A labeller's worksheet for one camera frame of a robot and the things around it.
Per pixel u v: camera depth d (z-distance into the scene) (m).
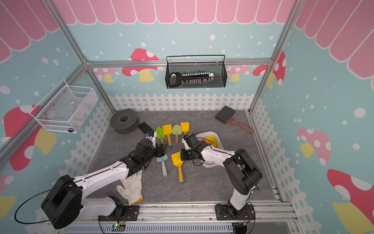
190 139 0.73
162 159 0.94
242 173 0.47
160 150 0.76
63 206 0.41
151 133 0.74
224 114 1.20
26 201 0.37
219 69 0.94
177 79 0.89
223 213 0.74
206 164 0.84
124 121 1.06
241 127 1.08
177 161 0.90
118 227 0.73
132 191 0.81
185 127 1.09
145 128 1.08
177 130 1.09
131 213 0.74
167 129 1.08
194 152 0.68
